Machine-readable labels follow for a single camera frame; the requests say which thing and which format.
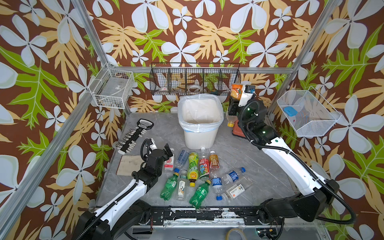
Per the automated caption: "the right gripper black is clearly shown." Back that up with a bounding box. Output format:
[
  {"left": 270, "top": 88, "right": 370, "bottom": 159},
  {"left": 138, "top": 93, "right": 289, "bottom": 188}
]
[{"left": 229, "top": 95, "right": 254, "bottom": 136}]

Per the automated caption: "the pink label clear bottle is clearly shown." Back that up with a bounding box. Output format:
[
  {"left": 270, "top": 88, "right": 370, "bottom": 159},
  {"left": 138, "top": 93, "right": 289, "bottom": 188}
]
[{"left": 164, "top": 148, "right": 175, "bottom": 172}]

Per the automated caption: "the orange juice bottle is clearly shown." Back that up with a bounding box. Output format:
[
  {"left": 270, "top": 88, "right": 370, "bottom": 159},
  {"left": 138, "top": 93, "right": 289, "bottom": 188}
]
[{"left": 226, "top": 84, "right": 243, "bottom": 128}]

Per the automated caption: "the blue label water bottle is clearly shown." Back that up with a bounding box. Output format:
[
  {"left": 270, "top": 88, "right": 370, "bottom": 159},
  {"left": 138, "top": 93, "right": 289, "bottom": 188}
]
[
  {"left": 211, "top": 170, "right": 223, "bottom": 195},
  {"left": 175, "top": 149, "right": 190, "bottom": 169}
]

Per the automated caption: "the red label soda bottle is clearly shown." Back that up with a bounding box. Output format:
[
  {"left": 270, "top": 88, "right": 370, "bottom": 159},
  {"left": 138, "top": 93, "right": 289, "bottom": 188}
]
[{"left": 199, "top": 147, "right": 210, "bottom": 181}]

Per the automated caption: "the brown tea bottle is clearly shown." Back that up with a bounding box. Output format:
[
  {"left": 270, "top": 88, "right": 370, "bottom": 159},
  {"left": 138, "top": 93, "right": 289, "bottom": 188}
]
[{"left": 209, "top": 151, "right": 220, "bottom": 171}]

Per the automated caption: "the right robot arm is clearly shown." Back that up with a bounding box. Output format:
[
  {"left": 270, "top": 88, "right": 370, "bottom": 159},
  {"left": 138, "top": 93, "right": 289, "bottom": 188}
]
[{"left": 228, "top": 84, "right": 357, "bottom": 225}]

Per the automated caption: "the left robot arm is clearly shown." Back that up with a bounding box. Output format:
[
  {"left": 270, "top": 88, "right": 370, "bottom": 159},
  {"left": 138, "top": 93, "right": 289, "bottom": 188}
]
[{"left": 72, "top": 144, "right": 173, "bottom": 240}]

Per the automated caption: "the white plastic trash bin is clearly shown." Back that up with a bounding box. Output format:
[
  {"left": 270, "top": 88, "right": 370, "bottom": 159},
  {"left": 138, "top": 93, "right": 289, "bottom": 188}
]
[{"left": 179, "top": 95, "right": 224, "bottom": 150}]

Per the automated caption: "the clear bin liner bag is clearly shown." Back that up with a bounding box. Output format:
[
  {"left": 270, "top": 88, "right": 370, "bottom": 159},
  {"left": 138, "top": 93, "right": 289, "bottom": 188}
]
[{"left": 178, "top": 94, "right": 224, "bottom": 133}]

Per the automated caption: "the red plastic tool case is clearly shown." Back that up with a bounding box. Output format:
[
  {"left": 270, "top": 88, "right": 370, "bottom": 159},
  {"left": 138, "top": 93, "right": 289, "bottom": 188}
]
[{"left": 232, "top": 120, "right": 247, "bottom": 139}]

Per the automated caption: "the black screwdriver bit holder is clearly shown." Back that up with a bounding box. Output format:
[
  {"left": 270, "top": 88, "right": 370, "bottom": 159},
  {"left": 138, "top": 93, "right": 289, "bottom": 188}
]
[{"left": 116, "top": 119, "right": 154, "bottom": 155}]

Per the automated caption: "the green soda bottle left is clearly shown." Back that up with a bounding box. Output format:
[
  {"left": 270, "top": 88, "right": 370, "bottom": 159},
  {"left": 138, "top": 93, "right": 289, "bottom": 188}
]
[{"left": 160, "top": 168, "right": 180, "bottom": 201}]

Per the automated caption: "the green soda bottle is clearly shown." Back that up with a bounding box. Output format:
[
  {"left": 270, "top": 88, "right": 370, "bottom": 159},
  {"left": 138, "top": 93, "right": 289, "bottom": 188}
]
[
  {"left": 160, "top": 168, "right": 180, "bottom": 201},
  {"left": 189, "top": 180, "right": 211, "bottom": 209}
]

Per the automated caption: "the white label drink bottle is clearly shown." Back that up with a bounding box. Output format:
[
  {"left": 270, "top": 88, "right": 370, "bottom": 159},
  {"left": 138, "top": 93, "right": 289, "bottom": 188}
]
[{"left": 176, "top": 170, "right": 188, "bottom": 201}]

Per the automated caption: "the tall green yellow bottle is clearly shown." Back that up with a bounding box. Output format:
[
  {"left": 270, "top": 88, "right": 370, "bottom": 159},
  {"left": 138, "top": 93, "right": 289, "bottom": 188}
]
[{"left": 187, "top": 152, "right": 199, "bottom": 188}]

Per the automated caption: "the blue object in basket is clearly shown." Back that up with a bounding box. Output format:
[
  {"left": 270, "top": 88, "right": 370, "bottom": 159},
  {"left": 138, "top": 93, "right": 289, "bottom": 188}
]
[{"left": 284, "top": 106, "right": 298, "bottom": 117}]

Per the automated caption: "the clear tape roll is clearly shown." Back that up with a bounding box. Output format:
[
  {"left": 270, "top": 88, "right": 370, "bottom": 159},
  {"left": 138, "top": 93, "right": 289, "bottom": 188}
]
[{"left": 188, "top": 85, "right": 202, "bottom": 93}]

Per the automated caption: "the green soda bottle middle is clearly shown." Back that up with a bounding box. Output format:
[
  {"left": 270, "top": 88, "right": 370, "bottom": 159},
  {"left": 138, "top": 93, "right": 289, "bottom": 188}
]
[{"left": 189, "top": 180, "right": 211, "bottom": 209}]

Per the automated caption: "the white mesh basket right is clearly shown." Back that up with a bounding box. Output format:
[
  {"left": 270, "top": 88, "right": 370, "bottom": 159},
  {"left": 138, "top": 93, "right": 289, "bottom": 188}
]
[{"left": 277, "top": 87, "right": 342, "bottom": 138}]

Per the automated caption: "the blue cap water bottle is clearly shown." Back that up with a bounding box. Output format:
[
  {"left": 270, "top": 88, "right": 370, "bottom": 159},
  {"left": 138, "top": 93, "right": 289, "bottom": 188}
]
[{"left": 222, "top": 167, "right": 246, "bottom": 185}]

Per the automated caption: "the blue label water bottle upright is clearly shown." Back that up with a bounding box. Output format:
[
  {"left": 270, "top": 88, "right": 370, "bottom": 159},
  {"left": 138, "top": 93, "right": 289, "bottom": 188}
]
[{"left": 211, "top": 170, "right": 223, "bottom": 195}]

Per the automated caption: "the clear bottle white label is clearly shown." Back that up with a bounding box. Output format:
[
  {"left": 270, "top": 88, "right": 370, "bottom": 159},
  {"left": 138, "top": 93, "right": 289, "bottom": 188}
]
[{"left": 216, "top": 184, "right": 252, "bottom": 202}]

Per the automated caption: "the tape roll foreground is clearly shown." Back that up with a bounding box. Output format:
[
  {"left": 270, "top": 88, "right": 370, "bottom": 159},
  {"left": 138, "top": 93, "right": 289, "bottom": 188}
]
[{"left": 225, "top": 228, "right": 247, "bottom": 240}]

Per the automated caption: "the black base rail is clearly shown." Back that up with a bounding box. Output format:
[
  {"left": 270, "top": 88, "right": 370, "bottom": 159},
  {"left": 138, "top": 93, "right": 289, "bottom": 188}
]
[{"left": 151, "top": 206, "right": 283, "bottom": 226}]

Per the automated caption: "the black wire wall basket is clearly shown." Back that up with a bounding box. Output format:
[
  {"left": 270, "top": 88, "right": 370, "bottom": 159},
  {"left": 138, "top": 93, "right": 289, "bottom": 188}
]
[{"left": 149, "top": 63, "right": 241, "bottom": 96}]

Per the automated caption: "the white wire basket left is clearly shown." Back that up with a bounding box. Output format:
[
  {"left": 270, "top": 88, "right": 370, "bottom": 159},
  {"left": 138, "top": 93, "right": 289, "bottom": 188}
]
[{"left": 89, "top": 65, "right": 135, "bottom": 109}]

